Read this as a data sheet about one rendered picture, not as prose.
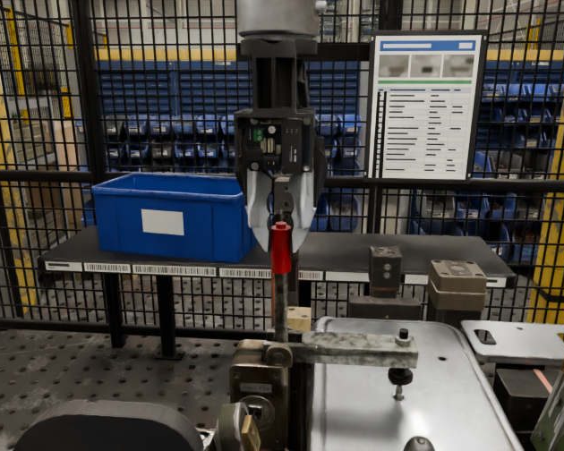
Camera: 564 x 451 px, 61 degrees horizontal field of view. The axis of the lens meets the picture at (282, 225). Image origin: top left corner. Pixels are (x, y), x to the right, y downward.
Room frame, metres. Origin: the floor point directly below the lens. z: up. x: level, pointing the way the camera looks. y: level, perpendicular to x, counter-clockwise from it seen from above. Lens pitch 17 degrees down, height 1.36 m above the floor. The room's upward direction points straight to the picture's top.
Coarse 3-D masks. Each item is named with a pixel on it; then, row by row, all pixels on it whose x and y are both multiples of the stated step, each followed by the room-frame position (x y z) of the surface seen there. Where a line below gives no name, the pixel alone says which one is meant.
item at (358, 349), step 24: (288, 336) 0.51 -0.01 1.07; (312, 336) 0.50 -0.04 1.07; (336, 336) 0.50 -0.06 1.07; (360, 336) 0.50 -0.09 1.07; (384, 336) 0.50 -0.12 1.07; (408, 336) 0.49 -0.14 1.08; (264, 360) 0.48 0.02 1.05; (312, 360) 0.48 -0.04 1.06; (336, 360) 0.47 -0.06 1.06; (360, 360) 0.47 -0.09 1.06; (384, 360) 0.47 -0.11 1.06; (408, 360) 0.47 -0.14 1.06
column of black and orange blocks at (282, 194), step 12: (276, 180) 0.80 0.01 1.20; (288, 180) 0.80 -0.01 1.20; (276, 192) 0.79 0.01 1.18; (288, 192) 0.79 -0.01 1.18; (276, 204) 0.79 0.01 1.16; (288, 204) 0.79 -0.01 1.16; (288, 216) 0.79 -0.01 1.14; (288, 276) 0.79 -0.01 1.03; (288, 288) 0.79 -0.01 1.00; (288, 300) 0.79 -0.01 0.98
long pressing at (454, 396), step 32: (320, 320) 0.67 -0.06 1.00; (352, 320) 0.67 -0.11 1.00; (384, 320) 0.68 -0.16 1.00; (448, 352) 0.58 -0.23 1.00; (320, 384) 0.51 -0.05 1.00; (352, 384) 0.51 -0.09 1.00; (384, 384) 0.51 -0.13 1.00; (416, 384) 0.51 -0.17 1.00; (448, 384) 0.51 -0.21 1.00; (480, 384) 0.51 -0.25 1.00; (320, 416) 0.45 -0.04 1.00; (352, 416) 0.45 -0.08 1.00; (384, 416) 0.45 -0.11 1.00; (416, 416) 0.45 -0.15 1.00; (448, 416) 0.45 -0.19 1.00; (480, 416) 0.45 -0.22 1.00; (320, 448) 0.40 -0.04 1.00; (352, 448) 0.40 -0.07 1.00; (384, 448) 0.40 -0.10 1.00; (448, 448) 0.40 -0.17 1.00; (480, 448) 0.40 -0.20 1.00; (512, 448) 0.40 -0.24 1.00
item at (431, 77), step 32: (384, 32) 1.03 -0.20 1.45; (416, 32) 1.02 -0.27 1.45; (448, 32) 1.01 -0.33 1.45; (480, 32) 1.01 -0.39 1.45; (384, 64) 1.03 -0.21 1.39; (416, 64) 1.02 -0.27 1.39; (448, 64) 1.01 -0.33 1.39; (480, 64) 1.01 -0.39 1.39; (416, 96) 1.02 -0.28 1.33; (448, 96) 1.01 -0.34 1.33; (416, 128) 1.02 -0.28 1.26; (448, 128) 1.01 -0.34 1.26; (384, 160) 1.02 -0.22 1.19; (416, 160) 1.02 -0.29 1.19; (448, 160) 1.01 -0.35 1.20
